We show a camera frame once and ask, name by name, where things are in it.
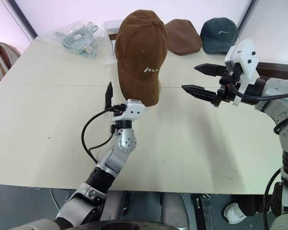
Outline thin white floor cable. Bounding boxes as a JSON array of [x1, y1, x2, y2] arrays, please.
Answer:
[[48, 188, 61, 209]]

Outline brown flat cap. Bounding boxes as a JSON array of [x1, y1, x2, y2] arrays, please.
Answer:
[[164, 19, 203, 57]]

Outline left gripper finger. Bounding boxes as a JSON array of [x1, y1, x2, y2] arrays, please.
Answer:
[[104, 81, 114, 110]]

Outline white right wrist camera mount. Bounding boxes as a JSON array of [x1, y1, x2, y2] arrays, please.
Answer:
[[224, 38, 261, 106]]

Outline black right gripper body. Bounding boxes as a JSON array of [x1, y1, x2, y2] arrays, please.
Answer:
[[212, 67, 242, 108]]

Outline white sneaker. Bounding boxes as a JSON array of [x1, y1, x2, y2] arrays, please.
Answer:
[[224, 202, 248, 225]]

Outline dark green baseball cap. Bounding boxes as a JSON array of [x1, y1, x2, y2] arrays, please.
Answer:
[[200, 17, 239, 55]]

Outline brown corduroy baseball cap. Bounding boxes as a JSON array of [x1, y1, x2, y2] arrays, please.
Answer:
[[115, 9, 168, 107]]

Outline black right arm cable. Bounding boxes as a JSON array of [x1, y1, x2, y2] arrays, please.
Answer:
[[230, 83, 288, 135]]

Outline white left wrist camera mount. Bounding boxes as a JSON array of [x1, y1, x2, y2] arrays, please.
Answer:
[[112, 98, 146, 122]]

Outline grey rounded leg cover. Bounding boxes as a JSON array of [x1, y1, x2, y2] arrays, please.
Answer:
[[158, 192, 190, 229]]

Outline black metal table frame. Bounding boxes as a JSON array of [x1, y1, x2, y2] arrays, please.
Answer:
[[193, 194, 215, 230]]

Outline black robot body cable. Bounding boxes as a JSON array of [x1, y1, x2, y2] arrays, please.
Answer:
[[263, 167, 283, 230]]

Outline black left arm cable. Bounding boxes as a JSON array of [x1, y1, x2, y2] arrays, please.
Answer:
[[81, 108, 117, 164]]

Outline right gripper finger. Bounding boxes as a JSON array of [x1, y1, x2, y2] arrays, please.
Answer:
[[193, 63, 228, 78], [181, 84, 218, 103]]

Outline clear plastic box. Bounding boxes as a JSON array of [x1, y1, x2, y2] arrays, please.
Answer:
[[102, 20, 123, 41]]

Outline plastic bag with denim hat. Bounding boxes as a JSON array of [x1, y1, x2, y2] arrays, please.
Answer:
[[47, 20, 107, 58]]

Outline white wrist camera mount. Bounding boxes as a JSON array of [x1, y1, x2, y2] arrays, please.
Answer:
[[224, 38, 261, 106], [112, 98, 146, 122]]

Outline brown upholstered chair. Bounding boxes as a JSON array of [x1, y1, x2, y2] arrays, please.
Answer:
[[0, 41, 22, 93]]

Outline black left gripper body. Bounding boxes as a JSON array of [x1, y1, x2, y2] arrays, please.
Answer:
[[109, 103, 129, 116]]

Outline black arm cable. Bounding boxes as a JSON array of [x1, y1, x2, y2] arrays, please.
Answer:
[[230, 83, 288, 135], [81, 108, 117, 164]]

